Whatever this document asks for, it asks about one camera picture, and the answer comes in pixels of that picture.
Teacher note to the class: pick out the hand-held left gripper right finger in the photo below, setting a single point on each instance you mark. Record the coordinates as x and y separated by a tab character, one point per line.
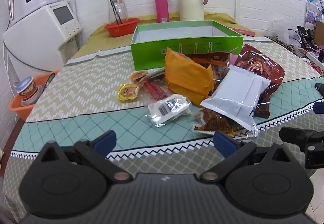
224	143

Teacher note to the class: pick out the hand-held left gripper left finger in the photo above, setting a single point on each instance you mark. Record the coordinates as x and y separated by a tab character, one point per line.
105	141

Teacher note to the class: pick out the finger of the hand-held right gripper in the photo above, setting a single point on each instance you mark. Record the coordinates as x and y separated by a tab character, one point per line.
293	135
319	108

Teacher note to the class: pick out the clear packet with white label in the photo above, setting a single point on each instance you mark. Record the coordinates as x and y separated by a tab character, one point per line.
167	110

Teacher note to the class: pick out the dark red snack bag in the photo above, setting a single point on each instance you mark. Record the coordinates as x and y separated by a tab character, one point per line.
263	67

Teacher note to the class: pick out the orange snack bag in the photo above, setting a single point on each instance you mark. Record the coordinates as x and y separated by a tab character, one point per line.
187	77

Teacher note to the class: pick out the red brown snack packet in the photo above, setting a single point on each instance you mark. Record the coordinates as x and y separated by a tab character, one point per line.
215	58

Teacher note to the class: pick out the green cardboard box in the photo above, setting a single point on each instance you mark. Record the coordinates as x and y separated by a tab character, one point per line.
151	54

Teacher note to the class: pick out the clear bag of brown snacks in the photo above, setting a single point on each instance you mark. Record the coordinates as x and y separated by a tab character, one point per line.
212	120

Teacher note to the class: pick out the small black object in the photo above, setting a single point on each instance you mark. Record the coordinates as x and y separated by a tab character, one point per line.
320	88

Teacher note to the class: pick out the white foil snack packet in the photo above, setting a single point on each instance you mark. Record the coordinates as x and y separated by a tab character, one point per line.
235	97

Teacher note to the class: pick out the yellow round candy packet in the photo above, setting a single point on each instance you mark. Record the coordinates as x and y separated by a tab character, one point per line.
127	92

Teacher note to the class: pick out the red stick snack packet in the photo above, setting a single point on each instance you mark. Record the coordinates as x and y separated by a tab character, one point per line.
154	89

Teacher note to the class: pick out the leopard print cloth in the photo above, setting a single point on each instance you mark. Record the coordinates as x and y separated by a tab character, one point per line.
286	45

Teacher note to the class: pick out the small orange candy packet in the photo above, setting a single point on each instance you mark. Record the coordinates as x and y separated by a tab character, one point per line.
138	77

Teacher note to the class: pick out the brown cardboard box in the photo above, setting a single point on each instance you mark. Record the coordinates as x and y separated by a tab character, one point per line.
320	34

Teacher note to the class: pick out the black chargers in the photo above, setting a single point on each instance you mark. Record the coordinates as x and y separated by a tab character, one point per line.
305	35

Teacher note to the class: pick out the dark thin snack packet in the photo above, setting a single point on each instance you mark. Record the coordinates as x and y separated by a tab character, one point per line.
155	75

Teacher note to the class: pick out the clear plastic bag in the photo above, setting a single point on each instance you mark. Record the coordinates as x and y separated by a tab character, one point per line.
284	31

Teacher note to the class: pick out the orange plastic basin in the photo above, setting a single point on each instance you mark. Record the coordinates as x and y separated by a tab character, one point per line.
17	110

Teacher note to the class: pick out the printed cup with lid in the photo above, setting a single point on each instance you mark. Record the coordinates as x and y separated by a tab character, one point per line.
26	89

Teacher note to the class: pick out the red paper envelope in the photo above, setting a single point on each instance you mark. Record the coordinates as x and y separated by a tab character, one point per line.
243	32

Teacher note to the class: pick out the red plastic basket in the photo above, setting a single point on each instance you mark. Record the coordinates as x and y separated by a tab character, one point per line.
121	29

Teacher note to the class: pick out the white countertop appliance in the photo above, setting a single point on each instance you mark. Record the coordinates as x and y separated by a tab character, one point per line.
38	34

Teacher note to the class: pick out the glass carafe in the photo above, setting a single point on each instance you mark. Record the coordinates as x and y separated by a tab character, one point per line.
122	8

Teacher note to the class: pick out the black straw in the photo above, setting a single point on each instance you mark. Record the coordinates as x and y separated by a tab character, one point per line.
112	3

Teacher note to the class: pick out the cream thermos jug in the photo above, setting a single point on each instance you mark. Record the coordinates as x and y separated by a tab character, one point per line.
191	3

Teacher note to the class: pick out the pink water bottle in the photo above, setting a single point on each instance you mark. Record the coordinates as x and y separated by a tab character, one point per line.
162	6

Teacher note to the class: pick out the picture cards on wall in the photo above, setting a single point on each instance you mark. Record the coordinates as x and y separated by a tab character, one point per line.
312	12

